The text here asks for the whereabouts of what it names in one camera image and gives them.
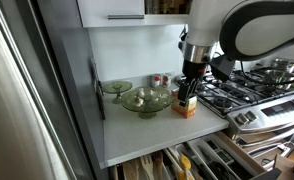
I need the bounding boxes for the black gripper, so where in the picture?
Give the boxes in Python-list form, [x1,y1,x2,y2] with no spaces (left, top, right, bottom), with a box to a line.
[177,59,210,103]

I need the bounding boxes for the grey kitchen utensil drawer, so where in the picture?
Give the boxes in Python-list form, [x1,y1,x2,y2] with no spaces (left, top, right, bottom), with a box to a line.
[108,130,283,180]

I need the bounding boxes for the red white spice jars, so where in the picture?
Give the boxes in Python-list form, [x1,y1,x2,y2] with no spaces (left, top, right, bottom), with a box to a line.
[161,72,172,88]

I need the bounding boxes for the can with red label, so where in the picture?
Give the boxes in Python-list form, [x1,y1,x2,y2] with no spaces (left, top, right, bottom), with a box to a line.
[150,73,162,88]

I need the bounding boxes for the large green glass cake stand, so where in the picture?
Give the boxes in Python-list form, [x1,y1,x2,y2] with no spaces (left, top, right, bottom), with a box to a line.
[121,85,174,120]

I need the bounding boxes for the garlic bulb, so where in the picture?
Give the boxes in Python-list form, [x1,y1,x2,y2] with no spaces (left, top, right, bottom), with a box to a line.
[132,96,144,108]
[135,88,146,99]

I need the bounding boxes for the white cutlery tray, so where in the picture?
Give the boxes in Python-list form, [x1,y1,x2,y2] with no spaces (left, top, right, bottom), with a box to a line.
[186,133,255,180]

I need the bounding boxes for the small green glass cake stand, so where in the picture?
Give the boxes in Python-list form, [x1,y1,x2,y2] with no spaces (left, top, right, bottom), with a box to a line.
[102,80,134,105]

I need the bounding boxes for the wooden fork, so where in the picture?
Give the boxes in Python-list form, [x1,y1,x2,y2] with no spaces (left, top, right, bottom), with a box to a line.
[140,153,156,180]

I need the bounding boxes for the tall steel pot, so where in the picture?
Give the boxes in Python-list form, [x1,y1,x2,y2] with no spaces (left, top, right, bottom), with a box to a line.
[263,68,294,92]

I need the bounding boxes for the knives on magnetic strip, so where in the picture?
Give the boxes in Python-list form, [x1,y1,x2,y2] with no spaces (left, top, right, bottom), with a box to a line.
[90,56,107,121]

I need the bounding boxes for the stainless steel gas stove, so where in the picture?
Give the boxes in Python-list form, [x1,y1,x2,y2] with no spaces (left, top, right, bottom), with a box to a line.
[174,58,294,171]

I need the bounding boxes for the wide steel pot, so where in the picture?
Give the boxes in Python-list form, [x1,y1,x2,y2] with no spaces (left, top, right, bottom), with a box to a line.
[270,58,294,74]

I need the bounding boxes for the wooden spatula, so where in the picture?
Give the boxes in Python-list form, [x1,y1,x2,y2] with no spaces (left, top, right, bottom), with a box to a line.
[121,159,140,180]

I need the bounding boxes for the white upper cabinet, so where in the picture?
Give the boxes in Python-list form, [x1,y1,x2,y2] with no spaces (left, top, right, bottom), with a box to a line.
[76,0,192,28]

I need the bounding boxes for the grey tall cabinet panel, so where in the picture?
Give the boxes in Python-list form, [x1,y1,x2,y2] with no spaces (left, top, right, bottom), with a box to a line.
[36,0,110,180]

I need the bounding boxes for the stainless steel refrigerator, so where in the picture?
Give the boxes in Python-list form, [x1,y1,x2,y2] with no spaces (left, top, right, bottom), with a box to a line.
[0,0,95,180]

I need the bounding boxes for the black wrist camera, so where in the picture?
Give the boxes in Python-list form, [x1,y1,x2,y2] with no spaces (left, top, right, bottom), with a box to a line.
[209,54,237,83]

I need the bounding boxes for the yellow handled utensil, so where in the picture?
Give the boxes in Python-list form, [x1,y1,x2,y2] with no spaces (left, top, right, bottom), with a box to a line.
[179,153,193,180]

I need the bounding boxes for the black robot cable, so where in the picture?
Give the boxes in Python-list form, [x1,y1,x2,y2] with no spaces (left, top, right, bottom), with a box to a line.
[235,61,294,86]

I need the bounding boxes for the dark cabinet bar handle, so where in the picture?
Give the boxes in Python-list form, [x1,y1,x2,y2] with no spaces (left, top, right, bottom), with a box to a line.
[107,14,146,20]

